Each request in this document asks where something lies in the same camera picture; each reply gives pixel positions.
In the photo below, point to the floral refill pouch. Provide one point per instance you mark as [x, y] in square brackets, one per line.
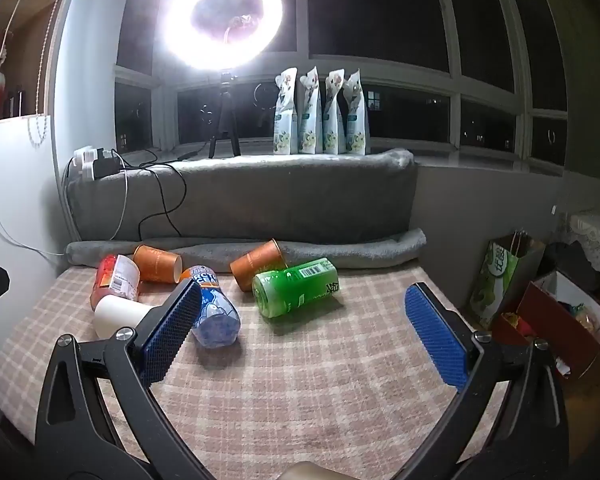
[357, 125]
[334, 120]
[285, 120]
[310, 120]

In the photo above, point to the red cup with white label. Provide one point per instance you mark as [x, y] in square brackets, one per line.
[116, 280]

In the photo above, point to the grey blanket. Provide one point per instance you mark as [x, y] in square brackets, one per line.
[260, 195]

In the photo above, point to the black tripod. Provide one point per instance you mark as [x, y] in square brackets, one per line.
[225, 125]

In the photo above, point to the rolled grey towel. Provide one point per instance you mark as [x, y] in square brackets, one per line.
[370, 250]

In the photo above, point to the orange paper cup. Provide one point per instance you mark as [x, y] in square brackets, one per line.
[255, 265]
[157, 263]

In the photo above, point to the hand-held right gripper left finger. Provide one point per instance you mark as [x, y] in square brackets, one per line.
[172, 330]

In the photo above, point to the white power strip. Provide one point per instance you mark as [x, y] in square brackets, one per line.
[82, 160]

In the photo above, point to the green paper bag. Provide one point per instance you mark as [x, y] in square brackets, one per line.
[497, 285]

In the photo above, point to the wooden shelf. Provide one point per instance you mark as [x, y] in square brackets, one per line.
[30, 35]

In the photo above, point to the black charger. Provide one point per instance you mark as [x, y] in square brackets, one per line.
[107, 166]

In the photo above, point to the white lace cloth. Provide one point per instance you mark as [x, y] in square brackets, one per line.
[597, 240]

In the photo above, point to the red cardboard box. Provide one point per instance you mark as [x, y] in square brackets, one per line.
[555, 325]

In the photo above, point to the white plastic cup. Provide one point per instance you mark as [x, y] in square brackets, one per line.
[115, 315]

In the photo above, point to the plaid bed sheet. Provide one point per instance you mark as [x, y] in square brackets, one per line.
[300, 370]

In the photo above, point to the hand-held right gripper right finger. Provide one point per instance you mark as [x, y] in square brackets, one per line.
[435, 340]

